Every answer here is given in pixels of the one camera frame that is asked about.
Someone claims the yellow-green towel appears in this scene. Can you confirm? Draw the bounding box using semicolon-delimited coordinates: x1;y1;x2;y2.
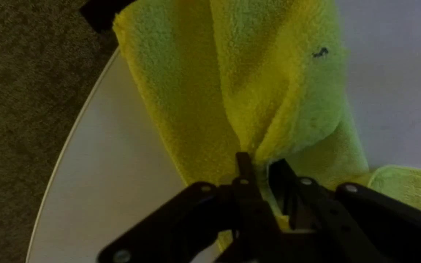
112;0;421;255

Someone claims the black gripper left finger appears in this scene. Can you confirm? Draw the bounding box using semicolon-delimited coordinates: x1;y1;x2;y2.
96;152;289;263

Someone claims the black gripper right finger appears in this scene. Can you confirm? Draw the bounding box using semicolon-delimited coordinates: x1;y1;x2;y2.
269;160;421;263

